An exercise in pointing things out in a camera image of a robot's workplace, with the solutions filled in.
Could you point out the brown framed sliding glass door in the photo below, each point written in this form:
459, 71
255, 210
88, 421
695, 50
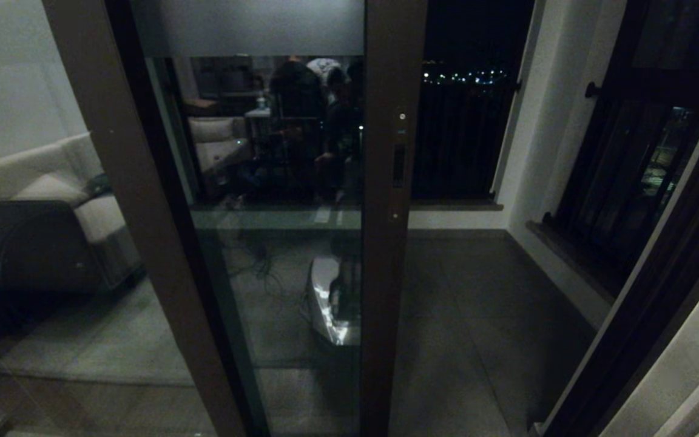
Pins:
386, 273

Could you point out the black metal balcony railing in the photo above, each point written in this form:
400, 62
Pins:
465, 139

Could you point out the brown framed fixed glass panel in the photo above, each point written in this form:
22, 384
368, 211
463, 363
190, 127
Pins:
170, 273

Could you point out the grey rug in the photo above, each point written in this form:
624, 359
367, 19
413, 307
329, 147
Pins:
113, 340

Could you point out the light grey sofa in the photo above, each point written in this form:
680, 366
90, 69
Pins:
52, 188

